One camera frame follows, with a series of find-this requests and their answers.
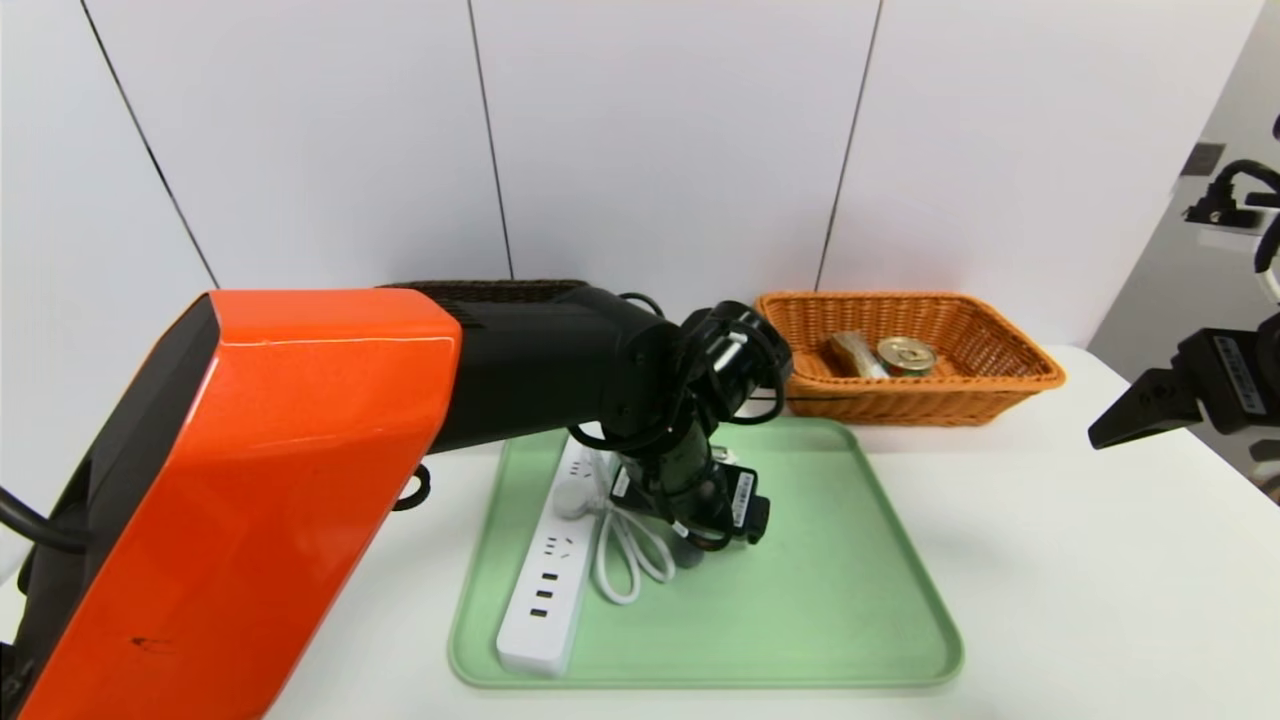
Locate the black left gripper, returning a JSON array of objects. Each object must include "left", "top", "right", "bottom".
[{"left": 609, "top": 422, "right": 771, "bottom": 545}]

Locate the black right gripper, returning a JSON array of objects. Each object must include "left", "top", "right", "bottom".
[{"left": 1087, "top": 313, "right": 1280, "bottom": 450}]

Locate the peeler with grey handle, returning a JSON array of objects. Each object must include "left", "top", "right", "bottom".
[{"left": 668, "top": 447, "right": 739, "bottom": 570}]

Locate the chocolate pack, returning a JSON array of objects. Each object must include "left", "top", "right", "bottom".
[{"left": 826, "top": 330, "right": 889, "bottom": 381}]

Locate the tin can with gold lid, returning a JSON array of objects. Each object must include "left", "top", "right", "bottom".
[{"left": 877, "top": 336, "right": 938, "bottom": 378}]

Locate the orange wicker basket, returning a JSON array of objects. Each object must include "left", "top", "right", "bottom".
[{"left": 755, "top": 291, "right": 1066, "bottom": 428}]

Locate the dark brown wicker basket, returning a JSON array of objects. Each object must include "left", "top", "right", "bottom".
[{"left": 378, "top": 279, "right": 591, "bottom": 303}]

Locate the green plastic tray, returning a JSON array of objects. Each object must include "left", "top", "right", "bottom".
[{"left": 448, "top": 417, "right": 965, "bottom": 690}]

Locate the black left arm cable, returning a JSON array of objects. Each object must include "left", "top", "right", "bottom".
[{"left": 618, "top": 292, "right": 793, "bottom": 426}]

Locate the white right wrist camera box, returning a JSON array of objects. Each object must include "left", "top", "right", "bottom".
[{"left": 1195, "top": 222, "right": 1280, "bottom": 303}]

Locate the white power strip with cord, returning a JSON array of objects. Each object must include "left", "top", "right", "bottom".
[{"left": 497, "top": 435, "right": 678, "bottom": 678}]

